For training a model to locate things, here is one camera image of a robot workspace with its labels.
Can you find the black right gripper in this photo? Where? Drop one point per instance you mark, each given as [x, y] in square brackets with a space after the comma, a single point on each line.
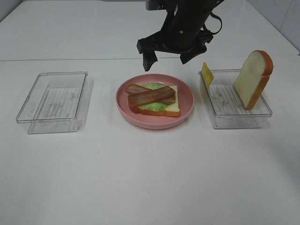
[187, 39]

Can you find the yellow cheese slice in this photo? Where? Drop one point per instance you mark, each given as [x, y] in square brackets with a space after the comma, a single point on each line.
[206, 79]

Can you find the long bacon strip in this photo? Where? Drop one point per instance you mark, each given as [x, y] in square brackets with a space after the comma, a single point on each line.
[138, 95]

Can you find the green lettuce leaf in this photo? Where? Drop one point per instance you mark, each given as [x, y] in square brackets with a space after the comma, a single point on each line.
[156, 106]

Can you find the white bread slice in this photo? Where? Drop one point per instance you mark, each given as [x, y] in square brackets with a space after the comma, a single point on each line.
[172, 110]
[254, 76]

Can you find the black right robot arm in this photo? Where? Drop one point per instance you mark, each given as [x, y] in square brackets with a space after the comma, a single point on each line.
[189, 11]

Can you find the pink round plate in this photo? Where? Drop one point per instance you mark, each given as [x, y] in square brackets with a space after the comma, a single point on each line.
[186, 102]

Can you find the clear right plastic tray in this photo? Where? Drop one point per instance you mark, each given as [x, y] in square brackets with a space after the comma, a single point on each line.
[224, 107]

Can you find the clear plastic tray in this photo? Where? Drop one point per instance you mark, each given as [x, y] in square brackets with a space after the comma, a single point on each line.
[56, 103]
[224, 107]

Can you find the clear left plastic tray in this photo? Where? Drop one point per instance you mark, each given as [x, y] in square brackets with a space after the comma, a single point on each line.
[56, 103]

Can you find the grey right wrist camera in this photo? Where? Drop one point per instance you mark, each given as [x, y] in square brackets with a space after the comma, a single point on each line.
[154, 5]

